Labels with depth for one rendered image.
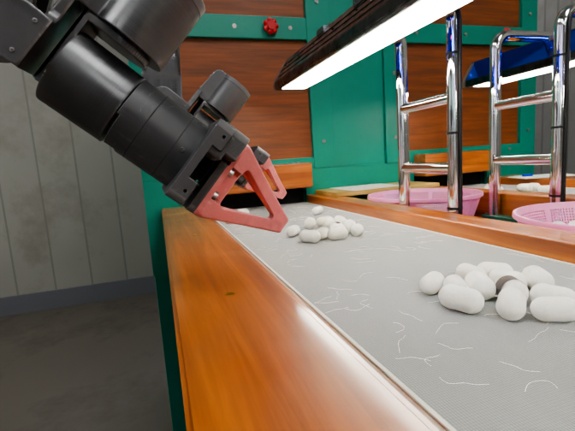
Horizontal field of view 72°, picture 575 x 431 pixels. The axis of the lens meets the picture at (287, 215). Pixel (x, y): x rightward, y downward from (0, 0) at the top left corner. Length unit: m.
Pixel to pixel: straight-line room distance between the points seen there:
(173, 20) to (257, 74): 0.89
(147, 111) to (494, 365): 0.28
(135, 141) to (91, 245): 2.69
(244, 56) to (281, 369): 1.05
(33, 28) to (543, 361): 0.37
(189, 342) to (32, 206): 2.77
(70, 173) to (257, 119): 1.95
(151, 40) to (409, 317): 0.29
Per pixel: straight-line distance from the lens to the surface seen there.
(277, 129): 1.19
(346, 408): 0.20
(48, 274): 3.07
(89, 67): 0.31
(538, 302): 0.36
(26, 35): 0.30
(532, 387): 0.28
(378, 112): 1.33
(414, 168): 0.83
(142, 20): 0.31
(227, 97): 0.67
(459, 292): 0.36
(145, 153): 0.30
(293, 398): 0.20
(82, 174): 2.94
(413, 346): 0.31
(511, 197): 1.02
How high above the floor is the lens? 0.88
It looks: 8 degrees down
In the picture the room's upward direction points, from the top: 4 degrees counter-clockwise
